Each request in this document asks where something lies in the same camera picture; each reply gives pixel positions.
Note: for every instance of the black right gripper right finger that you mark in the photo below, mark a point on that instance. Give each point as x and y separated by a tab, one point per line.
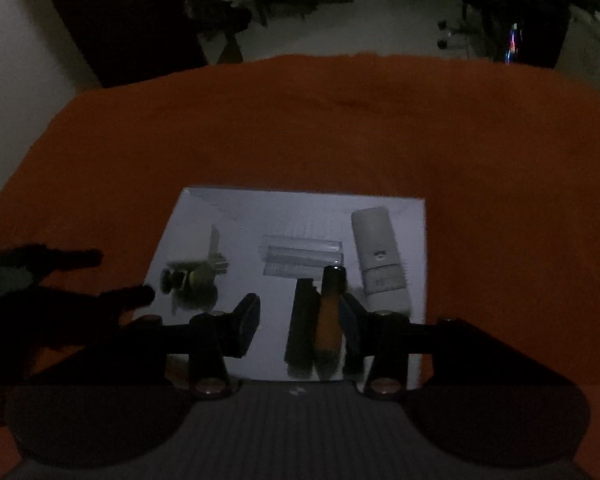
470	395

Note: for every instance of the clear plastic tube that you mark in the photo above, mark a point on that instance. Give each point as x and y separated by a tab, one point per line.
296	257

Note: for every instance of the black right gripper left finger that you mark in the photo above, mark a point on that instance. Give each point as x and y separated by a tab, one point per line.
129	393

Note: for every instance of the black rectangular stick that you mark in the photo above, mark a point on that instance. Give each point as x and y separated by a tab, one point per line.
300	344

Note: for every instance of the white remote control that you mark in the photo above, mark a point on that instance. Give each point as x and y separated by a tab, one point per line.
382	271

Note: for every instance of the black and amber lighter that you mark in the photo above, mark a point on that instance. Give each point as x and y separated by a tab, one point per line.
328	336

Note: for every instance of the red blanket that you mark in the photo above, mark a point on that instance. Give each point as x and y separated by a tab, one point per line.
506	158

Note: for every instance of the key bunch with fob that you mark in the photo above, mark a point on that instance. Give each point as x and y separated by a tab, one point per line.
193	262

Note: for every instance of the glowing rgb device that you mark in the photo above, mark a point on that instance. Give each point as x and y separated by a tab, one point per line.
511	55

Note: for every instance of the white box lid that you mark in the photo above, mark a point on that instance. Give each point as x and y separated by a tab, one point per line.
243	217

